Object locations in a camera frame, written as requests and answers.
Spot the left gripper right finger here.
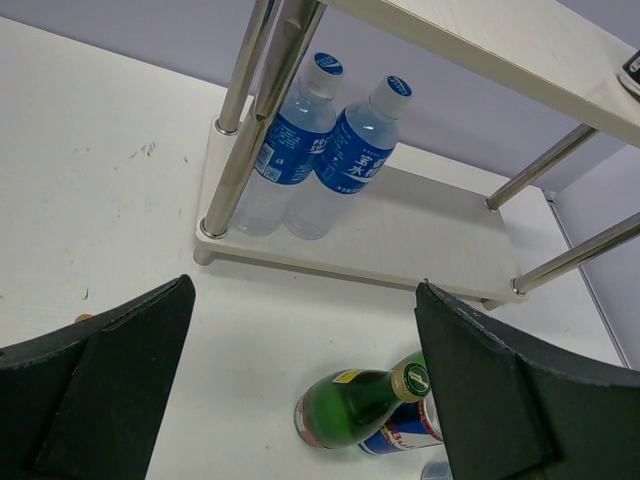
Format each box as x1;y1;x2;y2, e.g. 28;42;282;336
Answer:
415;282;639;479

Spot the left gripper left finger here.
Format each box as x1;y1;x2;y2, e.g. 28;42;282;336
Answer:
1;275;196;479

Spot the silver blue energy can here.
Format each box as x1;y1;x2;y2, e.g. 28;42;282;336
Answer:
358;393;443;456
420;460;453;480

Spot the green glass bottle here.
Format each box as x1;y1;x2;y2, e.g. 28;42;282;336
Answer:
293;361;431;449
404;350;426;367

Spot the black yellow can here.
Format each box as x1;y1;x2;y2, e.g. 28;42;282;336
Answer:
617;51;640;97

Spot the right water bottle blue label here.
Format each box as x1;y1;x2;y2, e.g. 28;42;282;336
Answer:
282;74;415;241

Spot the water bottle blue label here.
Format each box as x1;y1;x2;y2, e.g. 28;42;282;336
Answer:
232;51;346;237
282;74;415;241

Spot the left water bottle blue label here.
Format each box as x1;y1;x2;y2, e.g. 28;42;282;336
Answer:
232;51;346;237

